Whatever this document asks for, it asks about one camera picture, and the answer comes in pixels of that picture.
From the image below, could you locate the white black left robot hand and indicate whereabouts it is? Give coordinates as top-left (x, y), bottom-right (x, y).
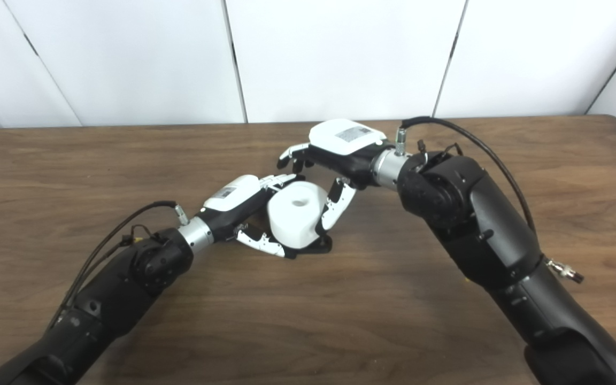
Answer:
top-left (197, 174), bottom-right (299, 259)

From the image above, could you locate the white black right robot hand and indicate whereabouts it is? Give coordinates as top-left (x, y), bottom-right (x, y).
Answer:
top-left (277, 119), bottom-right (395, 235)

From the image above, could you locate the round white plastic piece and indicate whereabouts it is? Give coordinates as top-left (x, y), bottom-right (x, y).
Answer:
top-left (267, 181), bottom-right (329, 249)

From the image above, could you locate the black plastic holder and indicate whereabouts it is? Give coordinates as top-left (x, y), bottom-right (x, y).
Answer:
top-left (287, 235), bottom-right (333, 258)

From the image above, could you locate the thick black left wrist cable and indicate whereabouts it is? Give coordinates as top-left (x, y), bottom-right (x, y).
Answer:
top-left (46, 201), bottom-right (190, 329)

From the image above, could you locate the thick black wrist cable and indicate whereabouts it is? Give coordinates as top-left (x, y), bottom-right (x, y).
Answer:
top-left (46, 201), bottom-right (190, 329)
top-left (394, 116), bottom-right (585, 284)

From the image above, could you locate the thick black right wrist cable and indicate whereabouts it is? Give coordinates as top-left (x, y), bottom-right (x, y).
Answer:
top-left (394, 116), bottom-right (585, 284)

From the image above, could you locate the thin black right arm wire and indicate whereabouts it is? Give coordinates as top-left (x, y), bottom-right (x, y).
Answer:
top-left (417, 139), bottom-right (464, 166)

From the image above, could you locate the thin wire with yellow plug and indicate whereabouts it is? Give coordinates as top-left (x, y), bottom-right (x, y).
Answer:
top-left (62, 225), bottom-right (151, 311)

